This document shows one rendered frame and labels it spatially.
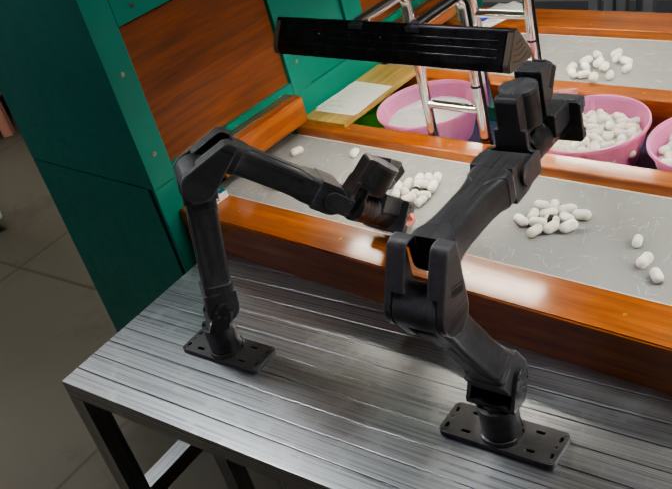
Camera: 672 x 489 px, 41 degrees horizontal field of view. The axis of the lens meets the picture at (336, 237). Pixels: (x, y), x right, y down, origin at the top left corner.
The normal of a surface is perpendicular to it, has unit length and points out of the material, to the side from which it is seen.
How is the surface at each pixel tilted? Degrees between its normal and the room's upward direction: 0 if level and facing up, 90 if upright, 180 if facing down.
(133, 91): 90
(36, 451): 0
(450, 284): 90
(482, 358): 92
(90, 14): 90
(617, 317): 0
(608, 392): 0
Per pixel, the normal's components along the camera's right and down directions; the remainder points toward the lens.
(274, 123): 0.74, 0.19
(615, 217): -0.24, -0.82
